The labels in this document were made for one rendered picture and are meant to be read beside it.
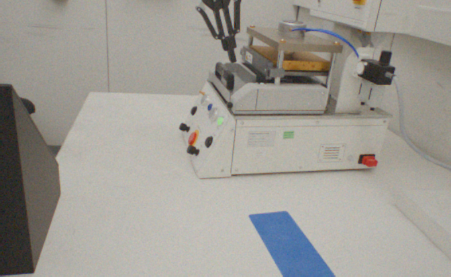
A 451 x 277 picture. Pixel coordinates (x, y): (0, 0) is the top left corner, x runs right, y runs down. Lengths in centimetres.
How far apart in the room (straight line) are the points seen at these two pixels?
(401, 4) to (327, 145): 40
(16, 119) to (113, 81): 193
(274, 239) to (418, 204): 36
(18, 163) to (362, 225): 71
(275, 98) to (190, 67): 159
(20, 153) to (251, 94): 54
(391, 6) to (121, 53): 178
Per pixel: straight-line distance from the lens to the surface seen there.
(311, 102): 101
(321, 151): 108
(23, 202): 68
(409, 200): 102
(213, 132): 101
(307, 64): 104
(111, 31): 247
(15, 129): 63
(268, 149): 101
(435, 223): 96
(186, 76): 252
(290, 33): 108
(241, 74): 112
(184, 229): 82
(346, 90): 106
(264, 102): 96
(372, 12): 103
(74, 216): 88
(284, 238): 84
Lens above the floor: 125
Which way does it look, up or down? 22 degrees down
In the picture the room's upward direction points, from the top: 5 degrees clockwise
